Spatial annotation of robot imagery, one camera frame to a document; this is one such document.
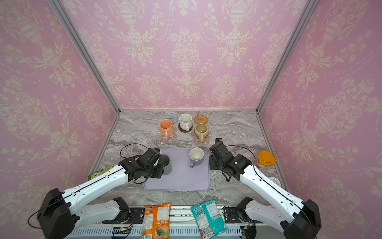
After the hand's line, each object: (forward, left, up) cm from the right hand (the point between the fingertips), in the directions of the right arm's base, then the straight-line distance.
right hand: (213, 159), depth 79 cm
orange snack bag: (-25, +30, -10) cm, 40 cm away
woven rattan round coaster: (+42, +4, -14) cm, 44 cm away
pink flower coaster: (+24, +27, -12) cm, 38 cm away
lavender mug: (+9, +9, -12) cm, 17 cm away
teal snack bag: (-27, +4, -11) cm, 29 cm away
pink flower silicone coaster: (+21, +8, -13) cm, 26 cm away
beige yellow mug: (+27, +4, -10) cm, 29 cm away
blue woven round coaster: (+44, +26, -13) cm, 53 cm away
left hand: (-3, +28, -6) cm, 29 cm away
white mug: (+32, +15, -5) cm, 36 cm away
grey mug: (+1, +26, -2) cm, 26 cm away
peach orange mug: (+32, +30, -9) cm, 44 cm away
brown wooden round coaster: (+29, +17, -11) cm, 36 cm away
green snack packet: (0, +69, -12) cm, 70 cm away
